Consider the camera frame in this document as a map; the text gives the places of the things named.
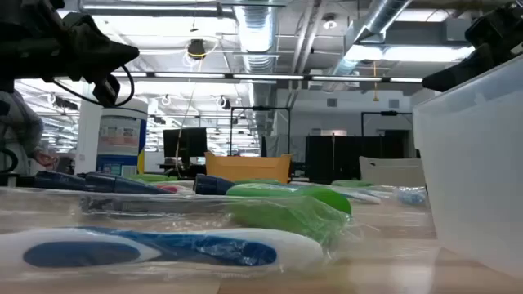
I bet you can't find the person's hand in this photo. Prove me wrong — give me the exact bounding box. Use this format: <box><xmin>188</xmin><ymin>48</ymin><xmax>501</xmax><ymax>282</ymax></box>
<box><xmin>33</xmin><ymin>149</ymin><xmax>58</xmax><ymax>168</ymax></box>

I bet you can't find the clear plastic container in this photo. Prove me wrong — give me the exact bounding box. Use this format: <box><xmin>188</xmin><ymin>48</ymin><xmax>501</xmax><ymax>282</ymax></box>
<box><xmin>411</xmin><ymin>55</ymin><xmax>523</xmax><ymax>281</ymax></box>

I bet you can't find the orange plastic bin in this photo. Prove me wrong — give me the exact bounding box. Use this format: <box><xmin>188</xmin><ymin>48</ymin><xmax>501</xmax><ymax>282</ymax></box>
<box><xmin>203</xmin><ymin>151</ymin><xmax>293</xmax><ymax>185</ymax></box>

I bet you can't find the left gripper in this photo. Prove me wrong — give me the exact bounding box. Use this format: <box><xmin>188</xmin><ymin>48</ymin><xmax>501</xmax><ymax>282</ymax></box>
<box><xmin>0</xmin><ymin>11</ymin><xmax>141</xmax><ymax>95</ymax></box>

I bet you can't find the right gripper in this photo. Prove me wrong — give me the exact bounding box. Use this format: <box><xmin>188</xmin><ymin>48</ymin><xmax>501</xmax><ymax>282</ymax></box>
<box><xmin>421</xmin><ymin>2</ymin><xmax>523</xmax><ymax>93</ymax></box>

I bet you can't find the grey plastic bin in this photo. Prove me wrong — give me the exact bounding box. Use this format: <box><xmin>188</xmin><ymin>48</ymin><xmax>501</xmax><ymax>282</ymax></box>
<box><xmin>358</xmin><ymin>155</ymin><xmax>427</xmax><ymax>188</ymax></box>

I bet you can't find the red white toothbrush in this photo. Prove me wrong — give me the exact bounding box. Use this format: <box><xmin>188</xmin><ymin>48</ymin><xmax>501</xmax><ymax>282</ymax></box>
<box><xmin>154</xmin><ymin>183</ymin><xmax>193</xmax><ymax>195</ymax></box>

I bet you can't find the white LED light bar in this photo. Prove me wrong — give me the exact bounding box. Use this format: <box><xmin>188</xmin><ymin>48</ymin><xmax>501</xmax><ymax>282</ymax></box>
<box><xmin>110</xmin><ymin>71</ymin><xmax>424</xmax><ymax>84</ymax></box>

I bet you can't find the black camera cable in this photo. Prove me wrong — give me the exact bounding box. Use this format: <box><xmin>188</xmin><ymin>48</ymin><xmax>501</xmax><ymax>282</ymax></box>
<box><xmin>51</xmin><ymin>64</ymin><xmax>136</xmax><ymax>108</ymax></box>

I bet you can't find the green squeeze tube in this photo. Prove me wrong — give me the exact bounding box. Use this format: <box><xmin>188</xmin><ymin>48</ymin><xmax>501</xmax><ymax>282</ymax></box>
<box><xmin>128</xmin><ymin>173</ymin><xmax>179</xmax><ymax>184</ymax></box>
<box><xmin>331</xmin><ymin>179</ymin><xmax>375</xmax><ymax>189</ymax></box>
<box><xmin>235</xmin><ymin>178</ymin><xmax>283</xmax><ymax>185</ymax></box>
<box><xmin>225</xmin><ymin>182</ymin><xmax>355</xmax><ymax>246</ymax></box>

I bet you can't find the person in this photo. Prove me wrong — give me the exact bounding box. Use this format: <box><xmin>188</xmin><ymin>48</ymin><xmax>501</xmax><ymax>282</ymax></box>
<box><xmin>0</xmin><ymin>89</ymin><xmax>45</xmax><ymax>176</ymax></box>

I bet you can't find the silver ventilation duct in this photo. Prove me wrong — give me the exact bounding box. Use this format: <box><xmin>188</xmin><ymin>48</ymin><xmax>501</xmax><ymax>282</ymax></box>
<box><xmin>232</xmin><ymin>0</ymin><xmax>284</xmax><ymax>74</ymax></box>

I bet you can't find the blue white toothbrush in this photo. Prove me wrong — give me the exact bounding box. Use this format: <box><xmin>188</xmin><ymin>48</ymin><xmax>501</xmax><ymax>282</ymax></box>
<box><xmin>338</xmin><ymin>189</ymin><xmax>383</xmax><ymax>205</ymax></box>
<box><xmin>383</xmin><ymin>186</ymin><xmax>428</xmax><ymax>207</ymax></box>
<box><xmin>0</xmin><ymin>226</ymin><xmax>326</xmax><ymax>275</ymax></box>

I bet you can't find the black computer monitor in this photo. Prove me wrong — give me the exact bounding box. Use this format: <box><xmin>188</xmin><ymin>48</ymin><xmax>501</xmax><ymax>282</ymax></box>
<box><xmin>162</xmin><ymin>127</ymin><xmax>208</xmax><ymax>159</ymax></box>

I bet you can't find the black overhead camera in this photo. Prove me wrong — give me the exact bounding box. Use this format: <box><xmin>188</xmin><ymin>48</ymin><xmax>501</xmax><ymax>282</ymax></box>
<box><xmin>186</xmin><ymin>38</ymin><xmax>208</xmax><ymax>60</ymax></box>

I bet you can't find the white paper cup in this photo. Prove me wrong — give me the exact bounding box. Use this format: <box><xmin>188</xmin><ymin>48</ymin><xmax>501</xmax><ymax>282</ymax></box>
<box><xmin>96</xmin><ymin>106</ymin><xmax>148</xmax><ymax>176</ymax></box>

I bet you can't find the black metal frame station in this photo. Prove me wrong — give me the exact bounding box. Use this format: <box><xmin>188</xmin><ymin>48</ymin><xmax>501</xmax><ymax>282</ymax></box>
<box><xmin>230</xmin><ymin>105</ymin><xmax>293</xmax><ymax>157</ymax></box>

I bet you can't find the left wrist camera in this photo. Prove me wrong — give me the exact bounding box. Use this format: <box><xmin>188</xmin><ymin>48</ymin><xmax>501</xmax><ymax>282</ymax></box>
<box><xmin>92</xmin><ymin>74</ymin><xmax>122</xmax><ymax>108</ymax></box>

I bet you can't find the black cabinet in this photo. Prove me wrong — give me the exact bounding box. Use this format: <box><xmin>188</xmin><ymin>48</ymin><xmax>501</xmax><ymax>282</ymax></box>
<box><xmin>305</xmin><ymin>129</ymin><xmax>412</xmax><ymax>184</ymax></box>

